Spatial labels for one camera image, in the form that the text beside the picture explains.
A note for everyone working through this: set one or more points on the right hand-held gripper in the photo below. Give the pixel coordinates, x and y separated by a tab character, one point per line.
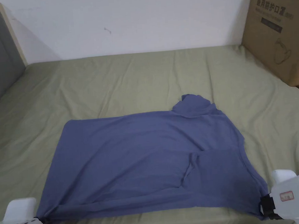
298	195

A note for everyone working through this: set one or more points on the blue shirt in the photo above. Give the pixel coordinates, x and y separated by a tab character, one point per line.
143	159

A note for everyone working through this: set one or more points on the bed with pale green sheet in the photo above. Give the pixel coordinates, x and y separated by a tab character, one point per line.
84	86

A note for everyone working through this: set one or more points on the brown cardboard carton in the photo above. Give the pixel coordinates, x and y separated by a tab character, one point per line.
278	25

